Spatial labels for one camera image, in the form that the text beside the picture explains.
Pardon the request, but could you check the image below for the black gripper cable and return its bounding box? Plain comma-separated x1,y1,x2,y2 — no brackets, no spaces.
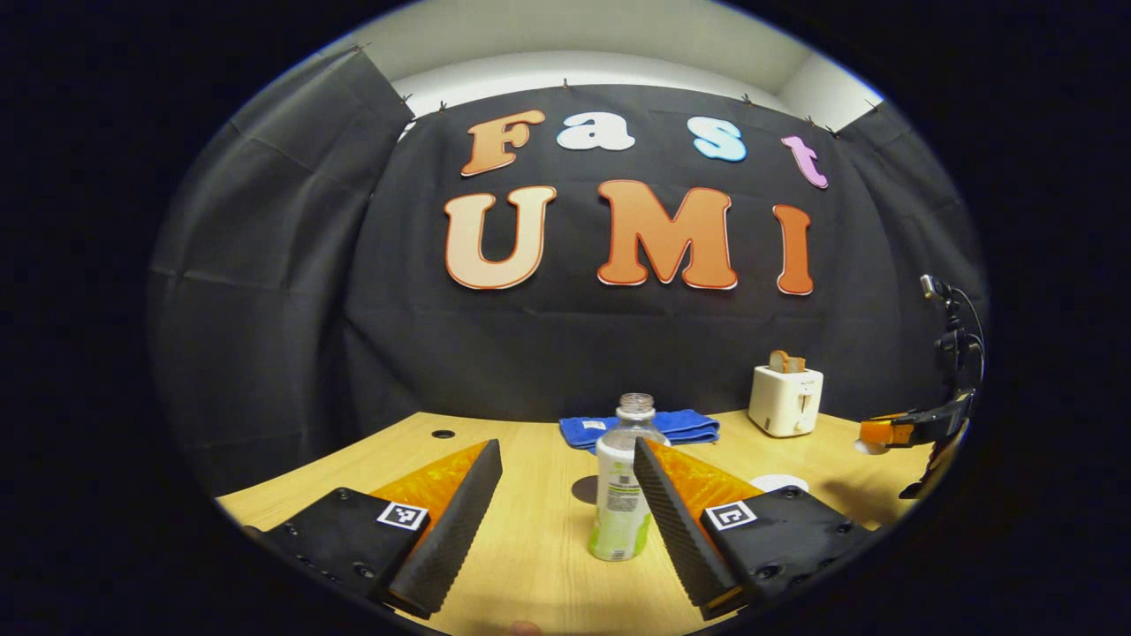
953,287,987,390

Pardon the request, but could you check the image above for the cream toaster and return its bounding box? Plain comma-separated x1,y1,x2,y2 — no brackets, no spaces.
748,365,824,438

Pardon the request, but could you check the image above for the black backdrop cloth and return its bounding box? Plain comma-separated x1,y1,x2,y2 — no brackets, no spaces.
146,44,991,496

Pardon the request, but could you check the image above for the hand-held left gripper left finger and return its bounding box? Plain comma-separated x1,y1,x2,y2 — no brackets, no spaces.
243,439,503,619

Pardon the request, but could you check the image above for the clear water bottle green label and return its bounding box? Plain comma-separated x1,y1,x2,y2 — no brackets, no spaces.
588,393,670,563

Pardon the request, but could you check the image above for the folded blue towel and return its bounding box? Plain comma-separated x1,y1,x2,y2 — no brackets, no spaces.
558,409,721,453

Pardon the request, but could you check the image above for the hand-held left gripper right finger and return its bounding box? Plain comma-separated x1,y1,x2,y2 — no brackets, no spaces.
634,436,876,621

